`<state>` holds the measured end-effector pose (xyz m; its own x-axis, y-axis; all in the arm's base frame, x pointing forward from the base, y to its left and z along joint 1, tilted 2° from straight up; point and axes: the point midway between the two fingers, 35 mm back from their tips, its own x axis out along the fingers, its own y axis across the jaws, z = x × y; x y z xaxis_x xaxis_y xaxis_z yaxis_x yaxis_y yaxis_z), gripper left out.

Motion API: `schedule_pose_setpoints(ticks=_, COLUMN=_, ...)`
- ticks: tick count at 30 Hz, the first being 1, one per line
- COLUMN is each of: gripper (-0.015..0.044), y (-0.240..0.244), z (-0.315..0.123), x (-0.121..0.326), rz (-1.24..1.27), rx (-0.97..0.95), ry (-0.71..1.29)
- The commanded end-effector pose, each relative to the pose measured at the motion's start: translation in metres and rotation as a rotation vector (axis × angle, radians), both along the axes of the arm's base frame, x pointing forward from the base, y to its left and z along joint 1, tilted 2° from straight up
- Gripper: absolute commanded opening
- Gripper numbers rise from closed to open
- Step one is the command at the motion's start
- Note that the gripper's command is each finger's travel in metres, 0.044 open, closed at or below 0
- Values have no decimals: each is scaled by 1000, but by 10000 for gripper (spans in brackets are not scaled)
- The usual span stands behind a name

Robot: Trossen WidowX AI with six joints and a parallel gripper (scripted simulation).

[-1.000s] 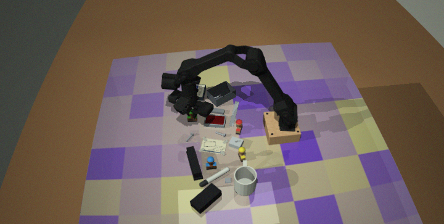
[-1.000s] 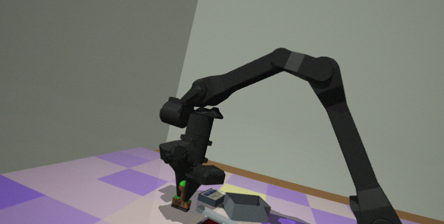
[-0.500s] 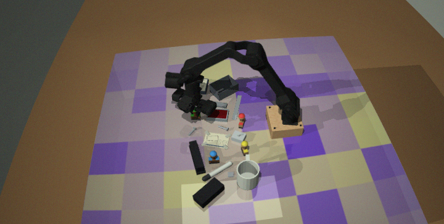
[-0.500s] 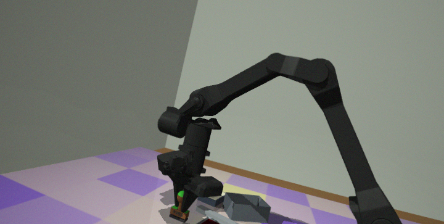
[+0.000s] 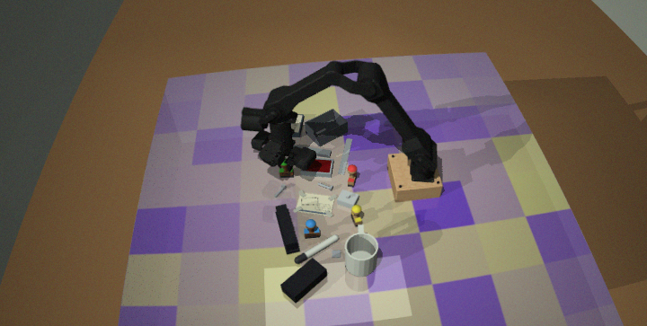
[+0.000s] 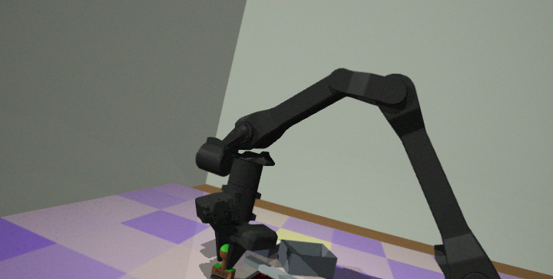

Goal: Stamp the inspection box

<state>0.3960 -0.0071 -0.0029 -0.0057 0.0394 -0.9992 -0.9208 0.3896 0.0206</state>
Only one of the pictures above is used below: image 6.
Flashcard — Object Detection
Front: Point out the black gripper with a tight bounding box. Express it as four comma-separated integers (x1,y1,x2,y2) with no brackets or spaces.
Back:
209,181,278,270

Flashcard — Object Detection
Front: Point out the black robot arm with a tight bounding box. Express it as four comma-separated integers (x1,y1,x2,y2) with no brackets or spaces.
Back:
195,68,501,279

